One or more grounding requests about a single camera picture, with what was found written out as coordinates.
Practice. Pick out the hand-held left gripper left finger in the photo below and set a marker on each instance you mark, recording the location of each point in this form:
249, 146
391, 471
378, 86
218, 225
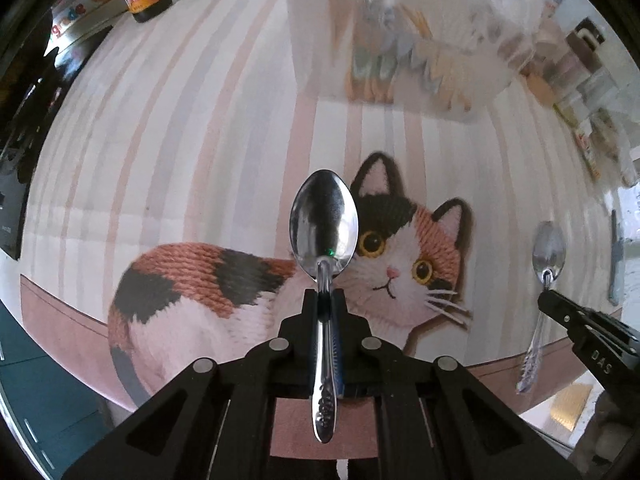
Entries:
300, 350

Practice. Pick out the teal cabinet front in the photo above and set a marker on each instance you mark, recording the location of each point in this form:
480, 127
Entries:
45, 390

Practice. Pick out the colourful printed box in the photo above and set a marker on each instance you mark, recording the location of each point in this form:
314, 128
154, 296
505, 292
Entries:
80, 10

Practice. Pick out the black stove top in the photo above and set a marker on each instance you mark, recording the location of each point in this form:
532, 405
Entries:
25, 160

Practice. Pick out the clear plastic utensil box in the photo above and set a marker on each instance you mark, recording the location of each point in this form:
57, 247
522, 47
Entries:
400, 35

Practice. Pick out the metal spoon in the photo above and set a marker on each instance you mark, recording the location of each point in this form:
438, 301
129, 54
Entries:
325, 220
549, 252

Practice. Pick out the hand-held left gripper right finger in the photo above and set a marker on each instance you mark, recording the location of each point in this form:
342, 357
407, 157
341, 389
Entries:
357, 355

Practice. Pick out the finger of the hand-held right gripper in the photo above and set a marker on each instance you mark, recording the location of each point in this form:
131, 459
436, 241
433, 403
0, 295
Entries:
585, 330

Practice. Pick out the striped cat printed mat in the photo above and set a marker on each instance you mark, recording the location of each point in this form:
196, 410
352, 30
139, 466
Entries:
200, 160

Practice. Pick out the gold scouring pad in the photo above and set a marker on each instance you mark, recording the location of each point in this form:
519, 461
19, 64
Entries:
570, 407

